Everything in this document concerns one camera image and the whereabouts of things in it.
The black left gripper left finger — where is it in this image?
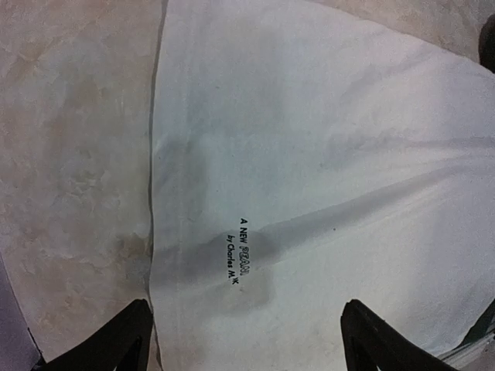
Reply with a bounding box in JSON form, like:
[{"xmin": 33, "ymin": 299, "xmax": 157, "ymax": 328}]
[{"xmin": 38, "ymin": 299, "xmax": 153, "ymax": 371}]

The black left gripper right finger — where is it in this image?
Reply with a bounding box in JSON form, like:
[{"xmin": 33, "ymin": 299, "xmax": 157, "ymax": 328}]
[{"xmin": 340, "ymin": 299, "xmax": 455, "ymax": 371}]

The white and green t-shirt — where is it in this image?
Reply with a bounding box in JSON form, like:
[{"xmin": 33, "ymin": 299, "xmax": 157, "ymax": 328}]
[{"xmin": 150, "ymin": 1, "xmax": 494, "ymax": 370}]

